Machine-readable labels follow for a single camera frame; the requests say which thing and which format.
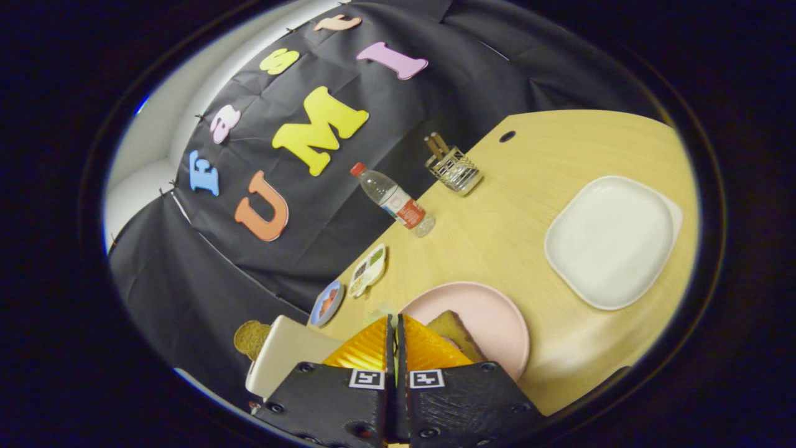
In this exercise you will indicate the square white plate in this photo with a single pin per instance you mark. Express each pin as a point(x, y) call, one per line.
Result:
point(612, 242)

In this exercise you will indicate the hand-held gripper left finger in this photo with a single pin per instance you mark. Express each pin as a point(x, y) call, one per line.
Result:
point(329, 404)

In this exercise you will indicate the brown wooden chopstick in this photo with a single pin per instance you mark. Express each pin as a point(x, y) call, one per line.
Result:
point(431, 148)
point(441, 143)

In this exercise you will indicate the white divided seasoning dish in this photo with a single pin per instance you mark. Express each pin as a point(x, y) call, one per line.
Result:
point(368, 270)

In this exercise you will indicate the red food pieces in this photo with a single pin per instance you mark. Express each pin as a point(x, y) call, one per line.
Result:
point(328, 302)

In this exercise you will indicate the black backdrop cloth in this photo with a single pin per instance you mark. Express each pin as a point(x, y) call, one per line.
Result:
point(435, 93)

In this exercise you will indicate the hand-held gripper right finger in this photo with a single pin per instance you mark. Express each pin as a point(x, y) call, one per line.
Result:
point(460, 404)

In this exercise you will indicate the small blue plate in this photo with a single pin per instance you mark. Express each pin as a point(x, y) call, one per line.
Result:
point(316, 314)

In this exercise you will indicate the round pink plate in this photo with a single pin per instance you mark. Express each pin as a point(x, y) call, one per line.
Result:
point(491, 317)

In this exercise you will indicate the brown bread slice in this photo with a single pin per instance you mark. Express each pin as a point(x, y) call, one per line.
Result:
point(457, 326)
point(250, 339)

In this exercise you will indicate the white toaster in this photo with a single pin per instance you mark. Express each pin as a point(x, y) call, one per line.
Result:
point(292, 354)

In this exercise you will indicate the clear plastic water bottle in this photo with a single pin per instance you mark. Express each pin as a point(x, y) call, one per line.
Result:
point(395, 199)

